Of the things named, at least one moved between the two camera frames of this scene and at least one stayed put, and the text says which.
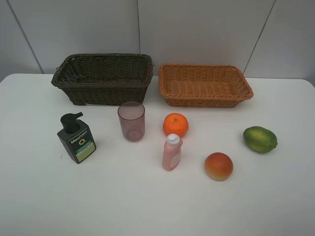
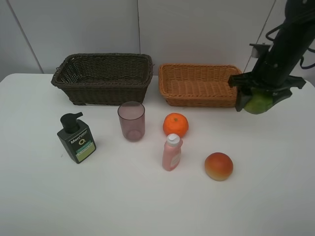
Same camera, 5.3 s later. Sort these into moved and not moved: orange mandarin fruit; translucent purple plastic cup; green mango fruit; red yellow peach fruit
Moved: green mango fruit
Not moved: translucent purple plastic cup; red yellow peach fruit; orange mandarin fruit
